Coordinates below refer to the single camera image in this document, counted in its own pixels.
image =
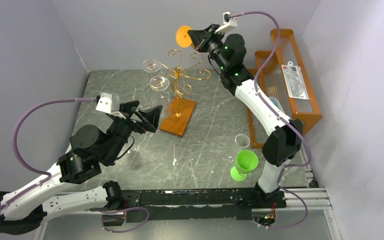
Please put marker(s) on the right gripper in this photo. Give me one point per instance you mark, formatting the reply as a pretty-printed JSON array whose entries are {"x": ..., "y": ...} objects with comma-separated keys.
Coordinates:
[{"x": 206, "y": 38}]

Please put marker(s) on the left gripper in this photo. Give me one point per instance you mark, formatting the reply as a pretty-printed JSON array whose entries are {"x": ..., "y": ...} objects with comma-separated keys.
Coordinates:
[{"x": 151, "y": 116}]

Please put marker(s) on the orange plastic goblet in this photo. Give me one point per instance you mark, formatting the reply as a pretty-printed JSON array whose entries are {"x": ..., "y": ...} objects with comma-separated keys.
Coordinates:
[{"x": 182, "y": 37}]

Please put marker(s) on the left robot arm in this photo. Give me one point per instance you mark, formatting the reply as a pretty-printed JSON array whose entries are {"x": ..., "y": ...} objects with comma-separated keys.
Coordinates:
[{"x": 25, "y": 209}]

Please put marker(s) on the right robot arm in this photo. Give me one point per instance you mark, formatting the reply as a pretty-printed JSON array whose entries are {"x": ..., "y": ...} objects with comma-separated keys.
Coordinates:
[{"x": 284, "y": 134}]

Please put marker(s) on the orange wooden tiered shelf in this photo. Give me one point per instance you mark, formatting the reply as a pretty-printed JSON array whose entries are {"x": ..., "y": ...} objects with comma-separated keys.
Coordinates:
[{"x": 272, "y": 82}]

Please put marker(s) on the blue packaged item on shelf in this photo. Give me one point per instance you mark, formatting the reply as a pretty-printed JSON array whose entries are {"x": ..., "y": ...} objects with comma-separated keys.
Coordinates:
[{"x": 277, "y": 103}]

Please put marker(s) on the white packaged item on shelf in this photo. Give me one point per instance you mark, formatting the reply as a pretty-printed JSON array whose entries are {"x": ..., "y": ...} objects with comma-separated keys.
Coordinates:
[{"x": 294, "y": 81}]

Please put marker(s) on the green plastic goblet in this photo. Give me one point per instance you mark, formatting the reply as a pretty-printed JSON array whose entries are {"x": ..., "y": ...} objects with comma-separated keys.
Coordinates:
[{"x": 246, "y": 162}]

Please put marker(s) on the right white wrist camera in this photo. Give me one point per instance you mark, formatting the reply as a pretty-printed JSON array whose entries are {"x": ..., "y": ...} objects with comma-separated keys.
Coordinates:
[{"x": 229, "y": 23}]

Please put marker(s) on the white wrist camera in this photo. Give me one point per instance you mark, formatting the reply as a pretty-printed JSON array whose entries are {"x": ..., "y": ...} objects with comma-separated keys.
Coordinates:
[
  {"x": 108, "y": 103},
  {"x": 229, "y": 23}
]

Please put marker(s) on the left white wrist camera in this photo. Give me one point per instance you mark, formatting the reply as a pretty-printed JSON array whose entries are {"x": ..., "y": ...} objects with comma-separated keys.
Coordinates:
[{"x": 108, "y": 103}]

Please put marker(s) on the gold wire wine glass rack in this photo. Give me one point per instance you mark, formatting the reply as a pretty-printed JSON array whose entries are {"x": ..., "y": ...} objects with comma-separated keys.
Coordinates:
[{"x": 174, "y": 74}]

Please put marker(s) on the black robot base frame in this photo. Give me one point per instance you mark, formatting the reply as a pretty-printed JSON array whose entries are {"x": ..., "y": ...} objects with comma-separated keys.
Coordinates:
[{"x": 185, "y": 204}]

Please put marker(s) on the aluminium frame rail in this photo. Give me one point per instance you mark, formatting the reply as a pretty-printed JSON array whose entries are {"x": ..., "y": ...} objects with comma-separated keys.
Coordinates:
[{"x": 305, "y": 190}]

